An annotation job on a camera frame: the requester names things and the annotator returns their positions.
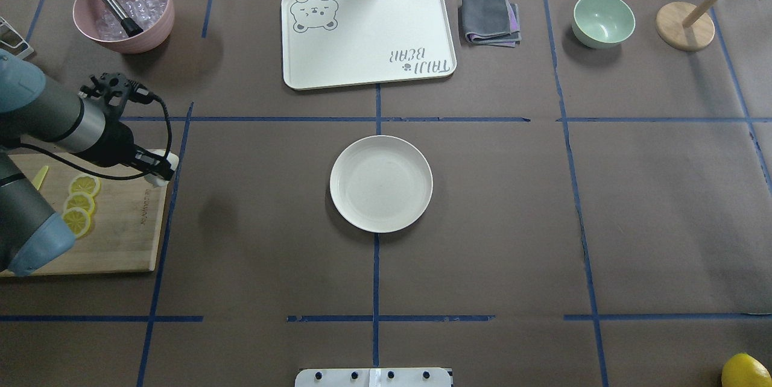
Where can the lemon slice bottom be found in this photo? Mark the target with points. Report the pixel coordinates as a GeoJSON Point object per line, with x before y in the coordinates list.
{"type": "Point", "coordinates": [78, 220]}

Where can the pink bowl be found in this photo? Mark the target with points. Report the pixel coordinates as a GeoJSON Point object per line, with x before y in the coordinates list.
{"type": "Point", "coordinates": [87, 12]}

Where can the lemon slice top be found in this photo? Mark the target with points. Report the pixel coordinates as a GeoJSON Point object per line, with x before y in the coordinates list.
{"type": "Point", "coordinates": [85, 183]}

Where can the lemon slice middle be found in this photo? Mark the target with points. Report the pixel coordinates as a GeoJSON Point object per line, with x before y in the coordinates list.
{"type": "Point", "coordinates": [81, 200]}

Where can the yellow plastic knife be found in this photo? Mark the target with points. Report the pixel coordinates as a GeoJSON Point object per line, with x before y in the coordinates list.
{"type": "Point", "coordinates": [40, 177]}

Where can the yellow lemon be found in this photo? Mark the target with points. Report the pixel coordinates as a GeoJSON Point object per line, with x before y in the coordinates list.
{"type": "Point", "coordinates": [744, 370]}

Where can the grey purple folded cloth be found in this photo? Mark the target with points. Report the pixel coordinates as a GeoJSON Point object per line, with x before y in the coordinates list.
{"type": "Point", "coordinates": [491, 22]}

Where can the wooden mug tree stand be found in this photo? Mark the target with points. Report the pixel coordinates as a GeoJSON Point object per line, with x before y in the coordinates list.
{"type": "Point", "coordinates": [686, 26]}

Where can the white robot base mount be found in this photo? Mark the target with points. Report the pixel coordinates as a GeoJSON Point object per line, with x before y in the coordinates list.
{"type": "Point", "coordinates": [409, 376]}

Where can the cream bear tray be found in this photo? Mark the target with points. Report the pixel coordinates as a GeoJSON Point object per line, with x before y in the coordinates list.
{"type": "Point", "coordinates": [341, 43]}

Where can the cream round plate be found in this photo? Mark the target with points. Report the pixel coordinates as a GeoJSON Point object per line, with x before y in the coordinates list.
{"type": "Point", "coordinates": [381, 184]}

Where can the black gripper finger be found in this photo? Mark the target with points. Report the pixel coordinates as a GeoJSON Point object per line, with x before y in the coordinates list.
{"type": "Point", "coordinates": [152, 157]}
{"type": "Point", "coordinates": [143, 170]}

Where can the mint green bowl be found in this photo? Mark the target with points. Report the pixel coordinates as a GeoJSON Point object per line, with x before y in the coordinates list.
{"type": "Point", "coordinates": [602, 24]}

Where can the lemon slice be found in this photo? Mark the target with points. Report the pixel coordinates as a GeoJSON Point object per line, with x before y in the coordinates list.
{"type": "Point", "coordinates": [78, 220]}
{"type": "Point", "coordinates": [85, 183]}
{"type": "Point", "coordinates": [81, 200]}

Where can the white wire cup rack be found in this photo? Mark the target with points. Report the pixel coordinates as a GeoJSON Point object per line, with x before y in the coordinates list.
{"type": "Point", "coordinates": [13, 42]}

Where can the clear ice cubes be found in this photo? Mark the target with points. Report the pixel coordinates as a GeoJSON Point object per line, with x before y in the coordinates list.
{"type": "Point", "coordinates": [145, 12]}

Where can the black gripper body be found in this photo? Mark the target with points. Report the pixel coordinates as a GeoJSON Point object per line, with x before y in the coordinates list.
{"type": "Point", "coordinates": [118, 144]}

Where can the bamboo cutting board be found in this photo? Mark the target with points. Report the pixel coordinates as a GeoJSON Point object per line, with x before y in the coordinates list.
{"type": "Point", "coordinates": [127, 222]}

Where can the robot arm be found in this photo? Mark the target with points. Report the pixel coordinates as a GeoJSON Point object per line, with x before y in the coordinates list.
{"type": "Point", "coordinates": [39, 115]}

